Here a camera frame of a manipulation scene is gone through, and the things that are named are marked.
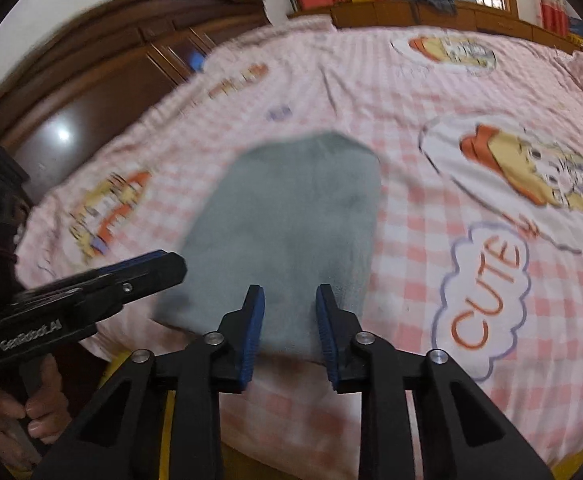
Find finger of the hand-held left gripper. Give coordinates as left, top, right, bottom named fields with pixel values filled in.
left=12, top=249, right=188, bottom=313

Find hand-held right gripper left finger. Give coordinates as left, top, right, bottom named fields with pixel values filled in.
left=31, top=284, right=265, bottom=480

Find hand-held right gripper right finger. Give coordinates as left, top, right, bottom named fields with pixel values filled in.
left=315, top=283, right=555, bottom=480

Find grey-green pants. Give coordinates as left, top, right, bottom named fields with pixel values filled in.
left=152, top=130, right=385, bottom=364

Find person's left hand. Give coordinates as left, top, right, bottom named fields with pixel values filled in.
left=0, top=352, right=70, bottom=457

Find brown wooden wardrobe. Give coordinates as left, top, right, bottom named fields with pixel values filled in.
left=0, top=0, right=273, bottom=196

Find pink checked cartoon bed sheet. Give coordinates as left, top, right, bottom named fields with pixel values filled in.
left=14, top=14, right=583, bottom=480

